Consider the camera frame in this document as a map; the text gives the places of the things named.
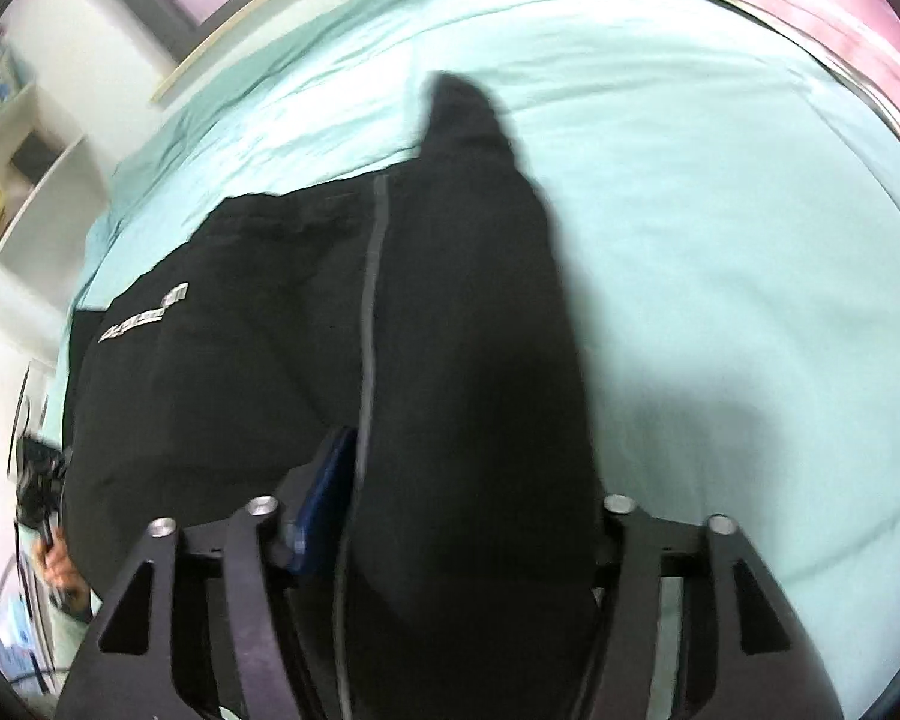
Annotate black hooded jacket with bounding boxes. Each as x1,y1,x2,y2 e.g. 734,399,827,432
60,71,608,720

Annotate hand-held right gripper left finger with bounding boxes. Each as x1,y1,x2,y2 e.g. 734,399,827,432
56,426,361,720

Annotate white shelf unit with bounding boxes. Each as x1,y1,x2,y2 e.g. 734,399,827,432
0,79,110,316

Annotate person's left forearm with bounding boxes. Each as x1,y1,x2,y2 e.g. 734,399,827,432
41,600,102,698

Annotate person's left hand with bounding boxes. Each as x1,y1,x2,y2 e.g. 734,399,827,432
34,521,95,622

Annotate mint green bedspread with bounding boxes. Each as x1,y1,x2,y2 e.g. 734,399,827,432
45,0,900,720

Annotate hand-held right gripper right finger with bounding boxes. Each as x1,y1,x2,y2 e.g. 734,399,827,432
591,493,847,720

